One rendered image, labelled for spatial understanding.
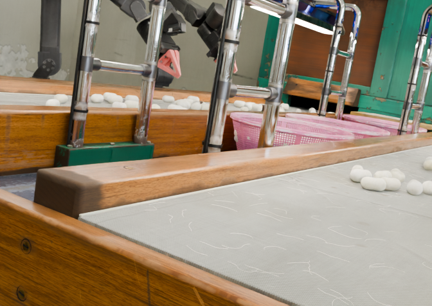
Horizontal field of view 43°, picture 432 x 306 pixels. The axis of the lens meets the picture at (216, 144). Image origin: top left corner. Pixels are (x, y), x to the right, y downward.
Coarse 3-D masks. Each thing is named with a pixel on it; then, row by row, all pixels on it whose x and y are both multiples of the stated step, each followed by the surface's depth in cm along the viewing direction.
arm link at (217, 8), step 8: (208, 8) 187; (216, 8) 183; (224, 8) 186; (192, 16) 190; (208, 16) 185; (216, 16) 183; (192, 24) 190; (200, 24) 191; (208, 24) 185; (216, 24) 185
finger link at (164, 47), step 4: (164, 44) 158; (168, 44) 160; (160, 48) 157; (164, 48) 157; (168, 48) 158; (172, 48) 160; (160, 52) 157; (164, 52) 159; (176, 52) 161; (176, 56) 160; (168, 60) 162; (168, 64) 163; (168, 68) 162; (180, 72) 160
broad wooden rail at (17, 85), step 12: (0, 84) 115; (12, 84) 117; (24, 84) 120; (36, 84) 123; (48, 84) 126; (60, 84) 130; (72, 84) 133; (96, 84) 145; (108, 84) 152; (156, 96) 158; (180, 96) 168; (204, 96) 180
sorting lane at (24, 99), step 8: (0, 96) 107; (8, 96) 109; (16, 96) 111; (24, 96) 114; (32, 96) 116; (40, 96) 118; (48, 96) 121; (0, 104) 96; (8, 104) 98; (16, 104) 100; (24, 104) 102; (32, 104) 103; (40, 104) 105; (64, 104) 112; (88, 104) 119; (96, 104) 121; (104, 104) 124; (152, 104) 142; (160, 104) 146; (168, 104) 150; (232, 104) 189
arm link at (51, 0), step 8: (48, 0) 155; (56, 0) 156; (48, 8) 156; (56, 8) 156; (40, 16) 157; (48, 16) 156; (56, 16) 156; (40, 24) 157; (48, 24) 156; (56, 24) 157; (40, 32) 158; (48, 32) 157; (56, 32) 157; (40, 40) 157; (48, 40) 157; (56, 40) 157; (40, 48) 157; (48, 48) 157; (56, 48) 157; (40, 56) 157; (48, 56) 157; (56, 56) 158; (56, 64) 158; (56, 72) 158
